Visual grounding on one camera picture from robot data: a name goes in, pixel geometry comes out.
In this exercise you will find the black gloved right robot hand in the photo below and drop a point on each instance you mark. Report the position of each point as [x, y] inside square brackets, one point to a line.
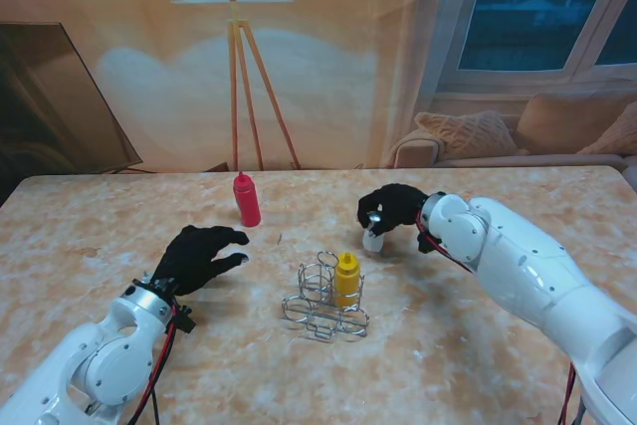
[398, 206]

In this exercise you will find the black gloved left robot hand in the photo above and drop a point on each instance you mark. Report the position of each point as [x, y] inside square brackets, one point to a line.
[191, 261]

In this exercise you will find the clear shaker with silver cap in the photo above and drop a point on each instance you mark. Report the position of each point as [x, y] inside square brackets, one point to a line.
[373, 243]

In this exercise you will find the yellow squeeze bottle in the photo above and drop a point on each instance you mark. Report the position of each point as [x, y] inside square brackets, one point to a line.
[347, 278]

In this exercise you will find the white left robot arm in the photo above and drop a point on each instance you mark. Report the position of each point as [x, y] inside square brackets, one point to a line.
[104, 365]

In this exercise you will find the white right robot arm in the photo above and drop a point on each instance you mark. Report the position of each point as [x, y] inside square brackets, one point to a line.
[522, 266]

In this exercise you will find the red squeeze bottle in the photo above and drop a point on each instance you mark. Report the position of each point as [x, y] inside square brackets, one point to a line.
[246, 201]

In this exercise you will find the beige knit cushion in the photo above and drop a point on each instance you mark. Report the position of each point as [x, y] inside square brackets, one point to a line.
[468, 134]
[617, 136]

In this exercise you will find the sheer beige curtain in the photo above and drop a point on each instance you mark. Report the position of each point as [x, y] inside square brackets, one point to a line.
[408, 47]

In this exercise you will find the beige sofa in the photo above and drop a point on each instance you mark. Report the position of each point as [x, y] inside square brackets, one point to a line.
[562, 126]

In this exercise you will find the dark flat television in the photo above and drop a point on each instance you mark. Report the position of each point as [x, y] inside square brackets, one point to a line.
[45, 106]

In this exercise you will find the white framed window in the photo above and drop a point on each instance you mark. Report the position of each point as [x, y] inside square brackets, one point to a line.
[522, 12]

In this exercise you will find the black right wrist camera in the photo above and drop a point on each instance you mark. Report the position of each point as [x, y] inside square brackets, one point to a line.
[425, 243]

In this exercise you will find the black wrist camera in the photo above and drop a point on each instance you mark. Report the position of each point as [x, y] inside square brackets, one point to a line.
[184, 318]
[425, 243]

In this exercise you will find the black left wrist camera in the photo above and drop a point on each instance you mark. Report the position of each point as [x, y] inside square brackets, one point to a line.
[184, 318]

